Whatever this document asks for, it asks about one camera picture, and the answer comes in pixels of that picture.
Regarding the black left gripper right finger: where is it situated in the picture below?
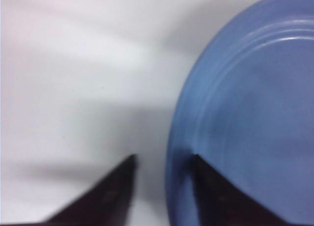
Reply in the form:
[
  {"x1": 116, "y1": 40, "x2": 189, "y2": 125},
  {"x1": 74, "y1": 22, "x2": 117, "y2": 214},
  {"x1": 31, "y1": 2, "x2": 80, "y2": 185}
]
[{"x1": 193, "y1": 155, "x2": 289, "y2": 225}]

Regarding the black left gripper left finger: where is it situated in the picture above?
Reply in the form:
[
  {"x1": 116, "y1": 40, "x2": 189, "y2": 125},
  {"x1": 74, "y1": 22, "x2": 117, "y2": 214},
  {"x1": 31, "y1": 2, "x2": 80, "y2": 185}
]
[{"x1": 46, "y1": 154, "x2": 137, "y2": 224}]

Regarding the blue round plate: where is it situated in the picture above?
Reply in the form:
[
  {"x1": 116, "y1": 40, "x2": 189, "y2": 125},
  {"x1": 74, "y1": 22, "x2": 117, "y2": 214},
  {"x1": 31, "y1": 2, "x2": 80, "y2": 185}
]
[{"x1": 165, "y1": 0, "x2": 314, "y2": 226}]

